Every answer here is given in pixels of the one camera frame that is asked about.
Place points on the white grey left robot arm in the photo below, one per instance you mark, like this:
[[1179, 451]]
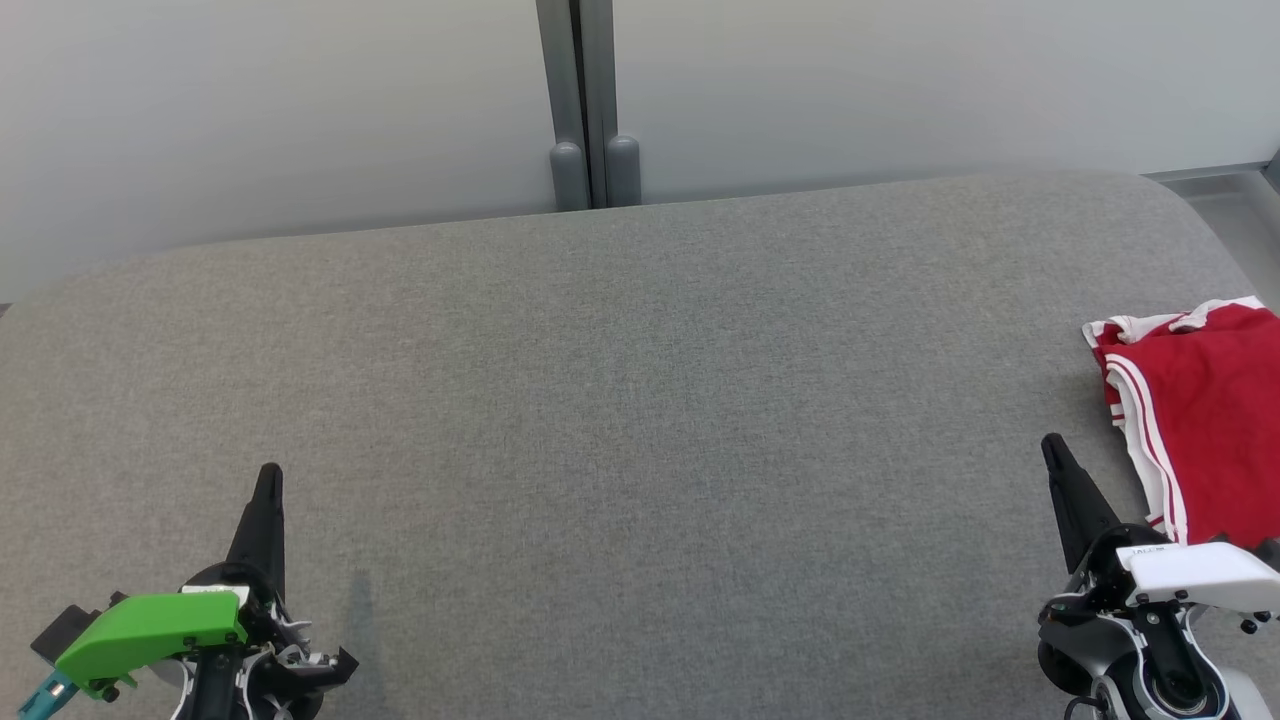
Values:
[[215, 695]]

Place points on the red Bulls 23 jersey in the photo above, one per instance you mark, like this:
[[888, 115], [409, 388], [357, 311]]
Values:
[[1220, 430]]

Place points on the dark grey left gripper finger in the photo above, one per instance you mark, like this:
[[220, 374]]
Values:
[[265, 530]]

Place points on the grey fabric sofa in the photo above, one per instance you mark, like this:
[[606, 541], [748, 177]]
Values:
[[640, 450]]

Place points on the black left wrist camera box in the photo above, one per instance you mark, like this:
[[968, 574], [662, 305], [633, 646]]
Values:
[[65, 630]]

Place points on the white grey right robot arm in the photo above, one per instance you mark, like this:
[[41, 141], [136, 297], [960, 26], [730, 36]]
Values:
[[1170, 680]]

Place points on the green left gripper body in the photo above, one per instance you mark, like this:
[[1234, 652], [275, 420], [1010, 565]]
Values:
[[150, 630]]

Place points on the grey metal partition post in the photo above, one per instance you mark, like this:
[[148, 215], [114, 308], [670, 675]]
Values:
[[590, 100]]

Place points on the red shorts with white band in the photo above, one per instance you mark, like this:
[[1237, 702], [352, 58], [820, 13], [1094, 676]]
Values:
[[1140, 325]]

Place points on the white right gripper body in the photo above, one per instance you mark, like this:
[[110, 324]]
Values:
[[1200, 575]]

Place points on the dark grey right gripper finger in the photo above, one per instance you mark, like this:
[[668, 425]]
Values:
[[1080, 510]]

